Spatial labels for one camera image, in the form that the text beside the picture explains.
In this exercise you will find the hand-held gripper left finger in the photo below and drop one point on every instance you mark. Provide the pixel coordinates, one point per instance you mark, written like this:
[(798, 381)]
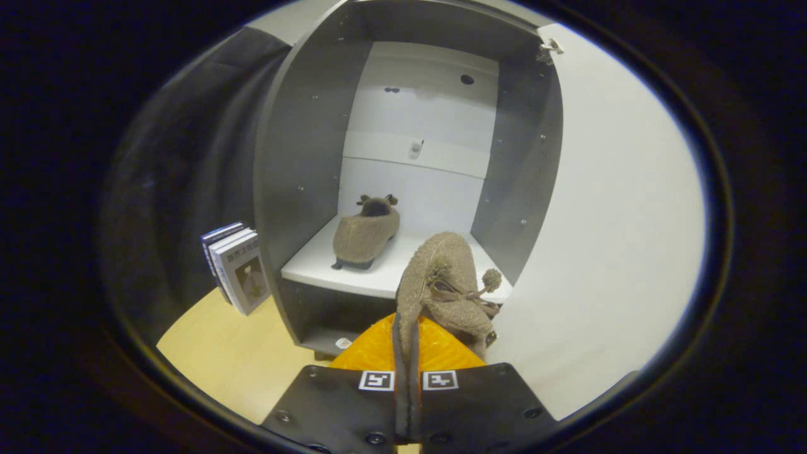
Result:
[(398, 353)]

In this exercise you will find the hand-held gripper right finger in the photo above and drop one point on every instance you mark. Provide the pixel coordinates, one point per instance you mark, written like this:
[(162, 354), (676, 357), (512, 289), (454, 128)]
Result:
[(479, 410)]

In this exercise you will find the brown fuzzy shoe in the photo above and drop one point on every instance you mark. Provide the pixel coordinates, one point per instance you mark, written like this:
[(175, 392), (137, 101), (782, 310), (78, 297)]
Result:
[(365, 236), (447, 265)]

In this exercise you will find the grey shoe cabinet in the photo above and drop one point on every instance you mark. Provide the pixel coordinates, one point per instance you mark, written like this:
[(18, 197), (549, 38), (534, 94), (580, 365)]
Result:
[(296, 157)]

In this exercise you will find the white shoe cabinet door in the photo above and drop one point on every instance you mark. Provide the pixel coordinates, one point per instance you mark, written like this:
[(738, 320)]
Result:
[(618, 221)]

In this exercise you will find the metal door hinge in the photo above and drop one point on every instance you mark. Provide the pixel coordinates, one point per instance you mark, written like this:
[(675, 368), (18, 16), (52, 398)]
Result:
[(550, 49)]

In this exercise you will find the small white round cap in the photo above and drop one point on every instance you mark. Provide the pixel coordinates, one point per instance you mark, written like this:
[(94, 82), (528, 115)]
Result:
[(343, 343)]

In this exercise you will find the white and blue book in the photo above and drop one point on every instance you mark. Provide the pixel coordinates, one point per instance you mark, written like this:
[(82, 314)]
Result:
[(230, 241), (220, 232), (246, 280)]

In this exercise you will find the black backdrop cloth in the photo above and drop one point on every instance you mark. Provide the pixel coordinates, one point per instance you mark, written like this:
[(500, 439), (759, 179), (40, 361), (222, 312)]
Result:
[(189, 157)]

